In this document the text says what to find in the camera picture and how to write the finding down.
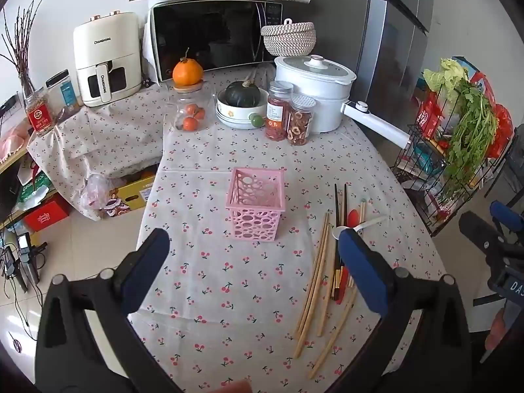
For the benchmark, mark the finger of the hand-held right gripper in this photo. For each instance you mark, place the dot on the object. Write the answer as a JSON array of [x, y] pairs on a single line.
[[507, 216], [475, 229]]

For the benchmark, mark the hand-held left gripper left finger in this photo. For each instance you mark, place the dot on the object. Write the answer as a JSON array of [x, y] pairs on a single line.
[[143, 274]]

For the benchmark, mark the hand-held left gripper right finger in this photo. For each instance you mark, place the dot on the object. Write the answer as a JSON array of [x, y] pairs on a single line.
[[360, 272]]

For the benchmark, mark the plain wooden chopstick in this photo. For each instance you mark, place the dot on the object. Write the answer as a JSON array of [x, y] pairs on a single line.
[[323, 307], [313, 268], [327, 344], [305, 319]]

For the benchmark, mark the white plastic spoon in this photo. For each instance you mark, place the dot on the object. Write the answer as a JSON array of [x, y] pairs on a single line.
[[368, 224]]

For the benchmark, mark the red plastic spoon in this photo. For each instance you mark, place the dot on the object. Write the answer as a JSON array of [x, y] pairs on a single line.
[[353, 217]]

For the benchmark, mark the black chopstick with gold bands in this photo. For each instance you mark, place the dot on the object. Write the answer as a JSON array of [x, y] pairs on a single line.
[[335, 213], [344, 204]]

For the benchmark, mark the pink perforated utensil basket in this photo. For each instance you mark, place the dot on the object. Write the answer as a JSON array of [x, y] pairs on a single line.
[[256, 217]]

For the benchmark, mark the person's right hand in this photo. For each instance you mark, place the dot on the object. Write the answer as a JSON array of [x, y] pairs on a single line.
[[497, 327]]

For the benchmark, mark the yellow cardboard box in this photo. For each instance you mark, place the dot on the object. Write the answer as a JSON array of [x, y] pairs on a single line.
[[135, 194]]

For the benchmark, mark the teal snack packet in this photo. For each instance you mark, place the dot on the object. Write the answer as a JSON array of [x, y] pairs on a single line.
[[425, 157]]

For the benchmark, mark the green leafy herb bunch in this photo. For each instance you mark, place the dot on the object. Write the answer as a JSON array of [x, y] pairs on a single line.
[[470, 131]]

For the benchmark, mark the clear plastic bag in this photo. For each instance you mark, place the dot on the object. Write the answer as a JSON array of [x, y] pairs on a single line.
[[94, 190]]

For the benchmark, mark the cherry print tablecloth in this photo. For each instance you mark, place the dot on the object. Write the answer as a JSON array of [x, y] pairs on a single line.
[[204, 180], [102, 131]]

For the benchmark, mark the red box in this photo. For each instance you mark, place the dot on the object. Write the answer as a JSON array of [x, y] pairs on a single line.
[[45, 215]]

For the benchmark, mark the black charger device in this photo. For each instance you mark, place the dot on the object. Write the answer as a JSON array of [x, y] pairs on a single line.
[[26, 254]]

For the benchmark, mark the green box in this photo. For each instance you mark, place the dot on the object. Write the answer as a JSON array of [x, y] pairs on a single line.
[[32, 188]]

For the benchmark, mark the napa cabbage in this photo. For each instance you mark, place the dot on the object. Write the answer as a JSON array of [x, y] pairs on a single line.
[[444, 75]]

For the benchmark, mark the small orange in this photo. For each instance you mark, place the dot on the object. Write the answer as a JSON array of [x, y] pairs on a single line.
[[190, 124], [195, 111]]

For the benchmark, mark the jar of dried fruit slices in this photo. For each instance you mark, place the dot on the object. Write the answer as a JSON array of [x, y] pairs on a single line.
[[299, 127]]

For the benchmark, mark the jar of red chili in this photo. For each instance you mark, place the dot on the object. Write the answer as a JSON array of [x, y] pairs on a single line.
[[278, 127]]

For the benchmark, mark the white electric cooking pot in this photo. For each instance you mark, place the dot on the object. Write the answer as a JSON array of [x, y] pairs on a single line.
[[315, 102]]

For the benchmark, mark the glass jar with wooden lid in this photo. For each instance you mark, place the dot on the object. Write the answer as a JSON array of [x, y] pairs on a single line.
[[182, 100]]

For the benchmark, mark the white ceramic bowl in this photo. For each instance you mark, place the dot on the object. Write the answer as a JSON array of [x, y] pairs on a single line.
[[233, 118]]

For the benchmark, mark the green lime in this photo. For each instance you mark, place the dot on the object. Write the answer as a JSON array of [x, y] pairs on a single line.
[[256, 120]]

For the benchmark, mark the pink cloth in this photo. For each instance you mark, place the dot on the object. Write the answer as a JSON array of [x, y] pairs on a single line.
[[12, 141]]

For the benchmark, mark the glass jar with red label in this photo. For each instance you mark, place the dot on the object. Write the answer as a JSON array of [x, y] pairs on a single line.
[[39, 118]]

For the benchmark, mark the clear jar with black lid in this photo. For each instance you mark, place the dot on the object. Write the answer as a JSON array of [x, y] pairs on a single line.
[[67, 94]]

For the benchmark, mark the grey refrigerator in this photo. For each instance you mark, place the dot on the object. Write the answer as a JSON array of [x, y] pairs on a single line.
[[393, 49]]

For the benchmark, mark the large orange with stem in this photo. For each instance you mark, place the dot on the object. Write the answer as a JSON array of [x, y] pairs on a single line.
[[187, 73]]

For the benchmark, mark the dark green kabocha squash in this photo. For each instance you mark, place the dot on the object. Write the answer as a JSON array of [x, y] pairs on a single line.
[[243, 95]]

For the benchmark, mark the white pot lid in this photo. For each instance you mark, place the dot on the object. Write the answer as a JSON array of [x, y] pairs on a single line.
[[315, 69]]

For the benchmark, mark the cream air fryer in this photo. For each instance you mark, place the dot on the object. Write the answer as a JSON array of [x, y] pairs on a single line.
[[106, 45]]

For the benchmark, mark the black microwave oven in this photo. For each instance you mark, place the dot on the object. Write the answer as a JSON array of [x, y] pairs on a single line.
[[213, 37]]

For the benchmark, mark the bare dried branches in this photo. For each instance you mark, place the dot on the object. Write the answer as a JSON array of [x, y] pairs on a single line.
[[22, 57]]

